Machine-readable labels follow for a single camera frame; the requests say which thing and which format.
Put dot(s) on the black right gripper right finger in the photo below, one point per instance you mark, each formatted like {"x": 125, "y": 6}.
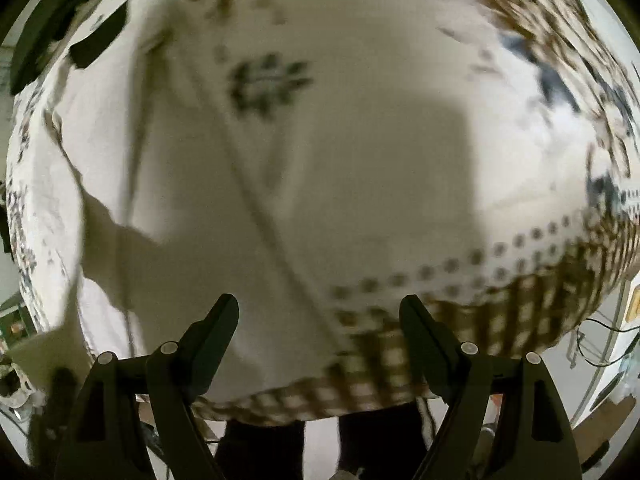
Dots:
{"x": 533, "y": 439}

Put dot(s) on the beige long sleeve shirt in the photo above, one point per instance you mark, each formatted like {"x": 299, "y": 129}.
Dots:
{"x": 311, "y": 169}

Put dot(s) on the floral bed quilt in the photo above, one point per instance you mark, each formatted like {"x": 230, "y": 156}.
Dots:
{"x": 550, "y": 93}

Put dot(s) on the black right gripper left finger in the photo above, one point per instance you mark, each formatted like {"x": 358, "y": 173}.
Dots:
{"x": 104, "y": 439}

